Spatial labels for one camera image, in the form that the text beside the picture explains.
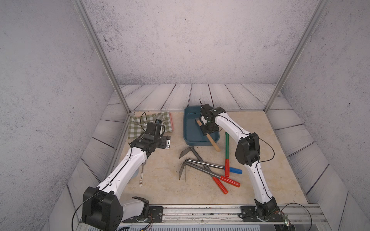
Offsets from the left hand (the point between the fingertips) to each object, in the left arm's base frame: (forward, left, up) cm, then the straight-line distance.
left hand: (164, 138), depth 83 cm
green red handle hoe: (-4, -38, -13) cm, 41 cm away
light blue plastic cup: (-13, +18, -17) cm, 28 cm away
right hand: (+11, -27, -8) cm, 30 cm away
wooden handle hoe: (+1, -30, -8) cm, 31 cm away
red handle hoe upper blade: (-23, -32, -16) cm, 43 cm away
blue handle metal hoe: (-14, -38, -12) cm, 43 cm away
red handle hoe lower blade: (-20, -35, -13) cm, 42 cm away
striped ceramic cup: (+29, +8, -12) cm, 32 cm away
